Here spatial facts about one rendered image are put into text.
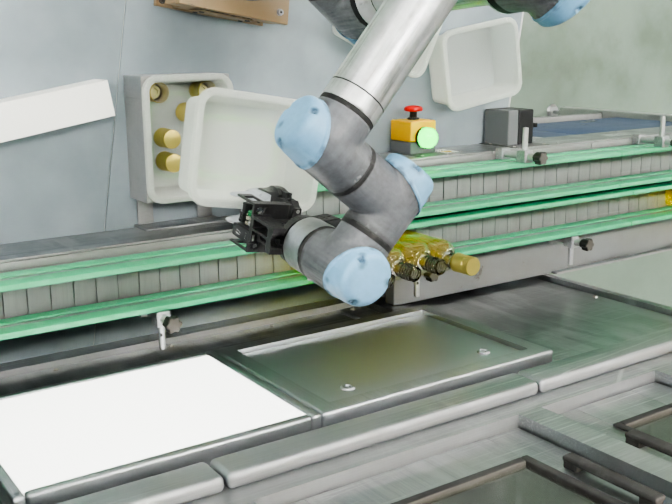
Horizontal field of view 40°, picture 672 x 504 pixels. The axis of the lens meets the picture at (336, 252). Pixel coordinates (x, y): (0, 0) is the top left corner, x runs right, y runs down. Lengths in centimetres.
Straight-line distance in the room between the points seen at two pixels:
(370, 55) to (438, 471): 55
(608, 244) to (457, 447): 113
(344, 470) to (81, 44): 87
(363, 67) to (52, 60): 71
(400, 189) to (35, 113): 69
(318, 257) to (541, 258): 111
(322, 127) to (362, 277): 19
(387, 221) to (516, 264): 103
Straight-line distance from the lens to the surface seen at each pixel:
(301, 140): 106
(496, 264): 210
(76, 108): 161
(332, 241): 115
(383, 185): 112
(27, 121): 159
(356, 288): 112
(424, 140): 194
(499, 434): 139
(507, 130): 213
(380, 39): 112
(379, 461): 126
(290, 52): 186
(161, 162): 169
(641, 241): 247
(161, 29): 173
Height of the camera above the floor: 233
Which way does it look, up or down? 54 degrees down
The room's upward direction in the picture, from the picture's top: 108 degrees clockwise
